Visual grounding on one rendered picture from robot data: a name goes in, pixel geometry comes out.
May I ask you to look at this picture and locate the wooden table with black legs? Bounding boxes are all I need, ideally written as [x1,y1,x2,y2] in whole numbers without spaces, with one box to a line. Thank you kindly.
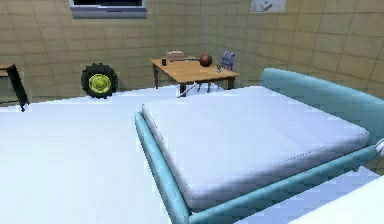
[149,56,241,98]

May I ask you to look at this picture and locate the brown basketball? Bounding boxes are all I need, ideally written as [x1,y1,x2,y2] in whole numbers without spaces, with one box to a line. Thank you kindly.
[199,53,214,68]

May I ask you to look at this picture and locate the tan cardboard box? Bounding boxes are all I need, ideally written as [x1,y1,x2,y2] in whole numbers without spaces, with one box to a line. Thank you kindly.
[166,50,186,62]

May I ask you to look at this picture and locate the teal bed with white mattress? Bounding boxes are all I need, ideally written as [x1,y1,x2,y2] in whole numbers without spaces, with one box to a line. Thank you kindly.
[134,67,384,224]

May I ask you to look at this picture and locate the black tyre with yellow hub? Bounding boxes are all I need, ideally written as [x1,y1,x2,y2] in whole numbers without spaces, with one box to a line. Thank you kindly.
[80,63,119,100]

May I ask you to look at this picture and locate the grey framed window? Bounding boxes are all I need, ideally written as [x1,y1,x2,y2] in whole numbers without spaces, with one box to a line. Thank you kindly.
[68,0,148,20]

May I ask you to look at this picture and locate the pale framed wall picture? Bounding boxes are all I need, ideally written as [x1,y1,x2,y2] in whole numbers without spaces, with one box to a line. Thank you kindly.
[250,0,287,14]

